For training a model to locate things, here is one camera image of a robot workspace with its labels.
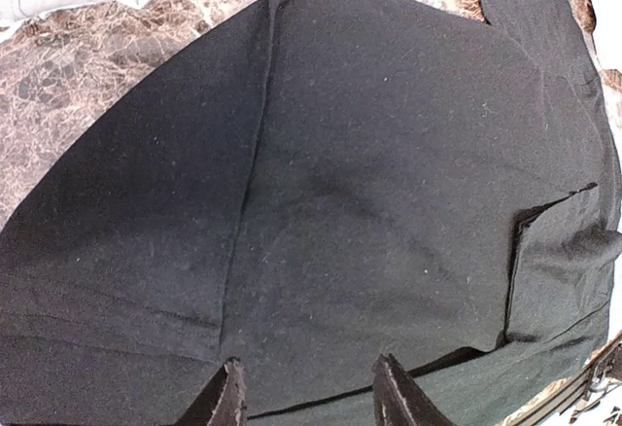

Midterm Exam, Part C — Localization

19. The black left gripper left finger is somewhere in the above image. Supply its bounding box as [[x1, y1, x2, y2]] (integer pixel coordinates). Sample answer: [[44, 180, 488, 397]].
[[175, 357, 247, 426]]

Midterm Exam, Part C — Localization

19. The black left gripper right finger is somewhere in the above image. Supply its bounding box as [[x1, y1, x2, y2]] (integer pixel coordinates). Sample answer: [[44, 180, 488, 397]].
[[373, 354, 454, 426]]

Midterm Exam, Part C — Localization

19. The black t-shirt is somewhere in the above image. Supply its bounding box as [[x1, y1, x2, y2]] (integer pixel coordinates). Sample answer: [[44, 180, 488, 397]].
[[1, 0, 621, 425]]

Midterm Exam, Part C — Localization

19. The black aluminium front rail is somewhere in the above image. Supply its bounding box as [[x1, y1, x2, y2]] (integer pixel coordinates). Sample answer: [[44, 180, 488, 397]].
[[501, 332, 621, 425]]

